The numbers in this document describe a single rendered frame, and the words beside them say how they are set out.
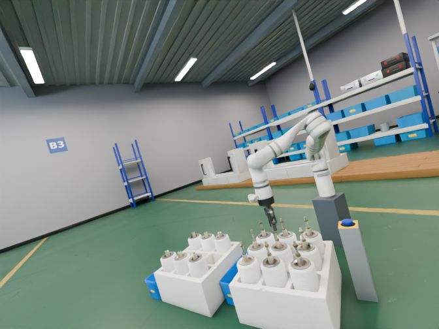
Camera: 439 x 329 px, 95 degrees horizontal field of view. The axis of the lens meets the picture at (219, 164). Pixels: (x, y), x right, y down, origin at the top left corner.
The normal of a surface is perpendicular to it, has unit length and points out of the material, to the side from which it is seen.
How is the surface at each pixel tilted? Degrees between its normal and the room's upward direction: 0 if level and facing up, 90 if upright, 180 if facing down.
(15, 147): 90
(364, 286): 90
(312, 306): 90
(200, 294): 90
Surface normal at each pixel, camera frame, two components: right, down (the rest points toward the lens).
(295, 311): -0.52, 0.18
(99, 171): 0.55, -0.13
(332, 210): -0.79, 0.25
